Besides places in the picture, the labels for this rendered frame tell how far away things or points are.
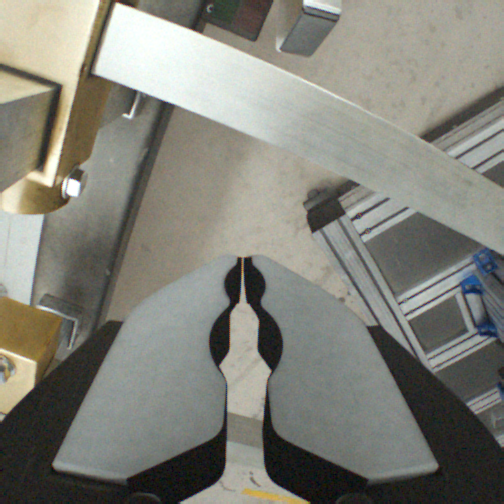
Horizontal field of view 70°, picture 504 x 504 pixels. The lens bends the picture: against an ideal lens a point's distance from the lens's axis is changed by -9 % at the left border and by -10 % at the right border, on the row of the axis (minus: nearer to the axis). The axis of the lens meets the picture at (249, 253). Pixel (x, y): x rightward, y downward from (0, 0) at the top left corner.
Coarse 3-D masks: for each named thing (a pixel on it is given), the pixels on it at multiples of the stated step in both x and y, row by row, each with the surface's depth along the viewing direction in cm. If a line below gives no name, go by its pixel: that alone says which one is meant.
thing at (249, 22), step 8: (248, 0) 26; (256, 0) 26; (264, 0) 26; (240, 8) 27; (248, 8) 27; (256, 8) 27; (264, 8) 27; (240, 16) 27; (248, 16) 27; (256, 16) 27; (240, 24) 27; (248, 24) 27; (256, 24) 27
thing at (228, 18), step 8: (216, 0) 26; (224, 0) 26; (232, 0) 26; (240, 0) 26; (216, 8) 27; (224, 8) 27; (232, 8) 27; (216, 16) 27; (224, 16) 27; (232, 16) 27
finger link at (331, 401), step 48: (288, 288) 10; (288, 336) 9; (336, 336) 9; (288, 384) 7; (336, 384) 7; (384, 384) 7; (288, 432) 6; (336, 432) 6; (384, 432) 6; (288, 480) 7; (336, 480) 6; (384, 480) 6
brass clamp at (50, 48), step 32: (0, 0) 12; (32, 0) 12; (64, 0) 12; (96, 0) 13; (128, 0) 15; (0, 32) 13; (32, 32) 13; (64, 32) 13; (96, 32) 13; (0, 64) 13; (32, 64) 13; (64, 64) 14; (64, 96) 14; (96, 96) 17; (64, 128) 15; (96, 128) 19; (64, 160) 16; (32, 192) 16; (64, 192) 18
